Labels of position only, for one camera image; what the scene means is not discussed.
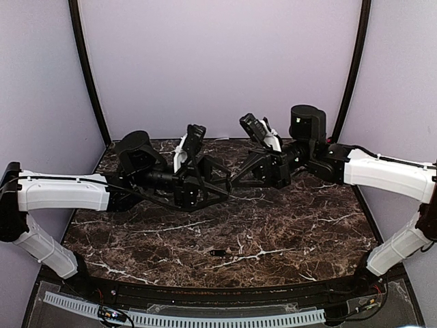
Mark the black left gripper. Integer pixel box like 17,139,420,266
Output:
133,153,236,212

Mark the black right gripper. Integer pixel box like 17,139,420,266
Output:
230,139,314,189

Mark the key with black head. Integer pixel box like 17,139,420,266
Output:
210,249,227,257

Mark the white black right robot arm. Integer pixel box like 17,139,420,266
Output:
231,105,436,297

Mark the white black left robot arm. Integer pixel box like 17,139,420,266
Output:
1,124,231,298

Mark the left circuit board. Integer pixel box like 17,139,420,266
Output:
97,305,127,323

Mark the circuit board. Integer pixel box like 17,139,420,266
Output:
354,297,380,314
97,305,127,323

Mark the right circuit board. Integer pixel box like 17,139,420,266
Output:
354,297,380,314

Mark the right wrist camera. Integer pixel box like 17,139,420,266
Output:
239,113,283,152

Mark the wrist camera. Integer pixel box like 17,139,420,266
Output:
173,124,206,173
239,113,283,152

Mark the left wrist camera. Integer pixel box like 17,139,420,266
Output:
173,124,206,173

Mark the black front rail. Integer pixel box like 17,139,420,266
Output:
87,277,358,306

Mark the white slotted cable duct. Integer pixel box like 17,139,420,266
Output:
43,292,326,327

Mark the black right corner post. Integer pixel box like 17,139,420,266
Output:
330,0,371,142

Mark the black corner post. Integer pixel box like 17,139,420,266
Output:
68,0,112,147
330,0,371,142

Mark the black left corner post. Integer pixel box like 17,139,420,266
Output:
68,0,112,147

